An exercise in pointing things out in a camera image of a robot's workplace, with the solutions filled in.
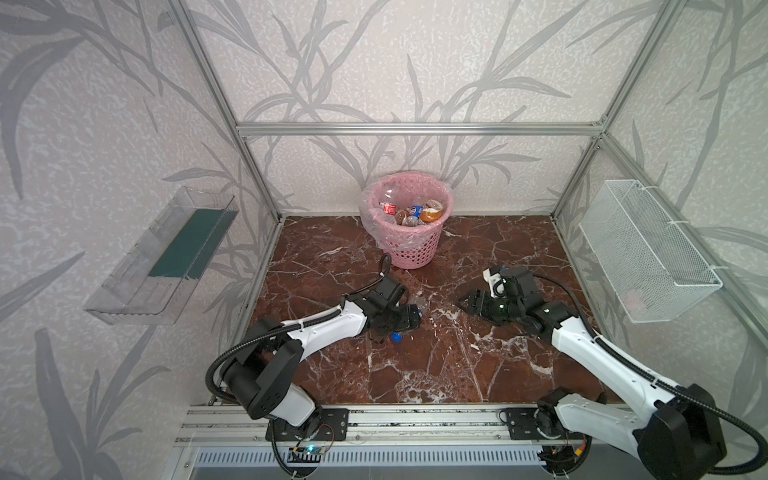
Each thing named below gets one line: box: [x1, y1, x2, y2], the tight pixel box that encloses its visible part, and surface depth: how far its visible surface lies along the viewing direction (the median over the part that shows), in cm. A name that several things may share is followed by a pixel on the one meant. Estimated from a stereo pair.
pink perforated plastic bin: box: [367, 171, 454, 269], surface depth 96 cm
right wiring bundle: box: [537, 431, 592, 479], surface depth 72 cm
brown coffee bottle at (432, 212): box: [420, 199, 443, 222], surface depth 86 cm
